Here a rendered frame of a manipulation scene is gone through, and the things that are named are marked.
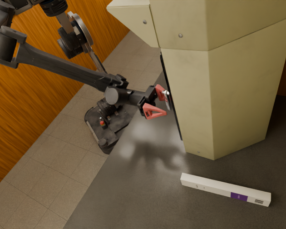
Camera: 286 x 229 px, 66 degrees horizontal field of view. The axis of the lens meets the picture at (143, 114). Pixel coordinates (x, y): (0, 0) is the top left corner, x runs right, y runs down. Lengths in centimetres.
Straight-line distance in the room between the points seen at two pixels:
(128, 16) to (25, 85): 215
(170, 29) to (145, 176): 56
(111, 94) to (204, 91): 33
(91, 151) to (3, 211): 95
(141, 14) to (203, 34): 13
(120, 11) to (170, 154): 56
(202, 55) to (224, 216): 50
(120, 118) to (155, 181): 125
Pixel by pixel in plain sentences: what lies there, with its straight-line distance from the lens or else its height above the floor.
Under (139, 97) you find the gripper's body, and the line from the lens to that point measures 77.
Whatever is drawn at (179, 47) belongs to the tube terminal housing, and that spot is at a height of 142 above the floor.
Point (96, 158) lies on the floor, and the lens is 220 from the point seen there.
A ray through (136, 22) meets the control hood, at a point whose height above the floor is 147.
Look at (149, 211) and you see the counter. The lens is 81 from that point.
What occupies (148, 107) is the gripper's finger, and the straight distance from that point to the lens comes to 72.
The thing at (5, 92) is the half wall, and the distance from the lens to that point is 250.
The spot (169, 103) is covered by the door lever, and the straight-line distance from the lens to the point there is 74.
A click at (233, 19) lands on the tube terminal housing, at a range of 48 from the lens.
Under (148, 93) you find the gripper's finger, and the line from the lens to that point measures 76.
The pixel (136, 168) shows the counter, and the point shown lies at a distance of 88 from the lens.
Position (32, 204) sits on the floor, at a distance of 236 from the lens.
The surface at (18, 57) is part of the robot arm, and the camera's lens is 80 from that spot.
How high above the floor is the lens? 169
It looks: 47 degrees down
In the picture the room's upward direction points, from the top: 23 degrees counter-clockwise
